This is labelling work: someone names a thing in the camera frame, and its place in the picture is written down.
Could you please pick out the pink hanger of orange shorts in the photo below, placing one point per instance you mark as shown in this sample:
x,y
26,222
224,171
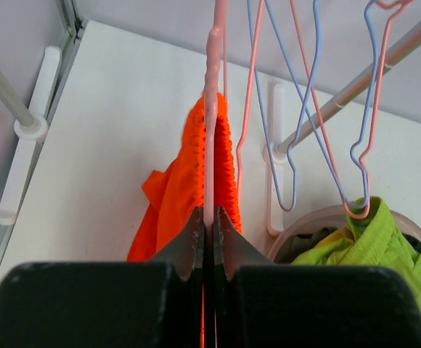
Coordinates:
x,y
214,48

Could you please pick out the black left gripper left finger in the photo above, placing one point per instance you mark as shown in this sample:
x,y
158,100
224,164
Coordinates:
x,y
157,303

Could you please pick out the metal clothes rack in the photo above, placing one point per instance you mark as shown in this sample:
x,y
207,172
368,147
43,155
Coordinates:
x,y
31,125

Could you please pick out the pink hanger of green shorts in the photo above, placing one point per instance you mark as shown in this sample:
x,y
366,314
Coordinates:
x,y
255,31

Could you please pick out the yellow shorts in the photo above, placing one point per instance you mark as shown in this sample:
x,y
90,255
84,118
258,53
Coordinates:
x,y
339,234

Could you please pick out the lime green shorts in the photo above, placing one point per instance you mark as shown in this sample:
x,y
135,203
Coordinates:
x,y
375,241

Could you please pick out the olive green shorts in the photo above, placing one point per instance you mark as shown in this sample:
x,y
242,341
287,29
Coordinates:
x,y
305,242

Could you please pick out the aluminium corner frame profile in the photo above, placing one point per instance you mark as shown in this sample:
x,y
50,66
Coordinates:
x,y
29,31

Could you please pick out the pink translucent plastic basin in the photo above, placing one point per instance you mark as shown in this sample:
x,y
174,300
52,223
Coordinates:
x,y
333,216

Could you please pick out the blue hanger of olive shorts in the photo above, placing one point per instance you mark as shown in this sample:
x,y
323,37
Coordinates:
x,y
310,109

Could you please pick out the orange shorts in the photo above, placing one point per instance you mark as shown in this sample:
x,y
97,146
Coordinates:
x,y
174,193

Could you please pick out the blue hanger of yellow shorts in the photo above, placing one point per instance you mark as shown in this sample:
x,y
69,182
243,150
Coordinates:
x,y
304,97

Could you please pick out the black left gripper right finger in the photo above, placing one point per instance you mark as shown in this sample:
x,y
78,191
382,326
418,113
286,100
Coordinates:
x,y
259,303

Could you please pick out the pink hanger of navy shorts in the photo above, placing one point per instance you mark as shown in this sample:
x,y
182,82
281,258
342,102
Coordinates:
x,y
363,145

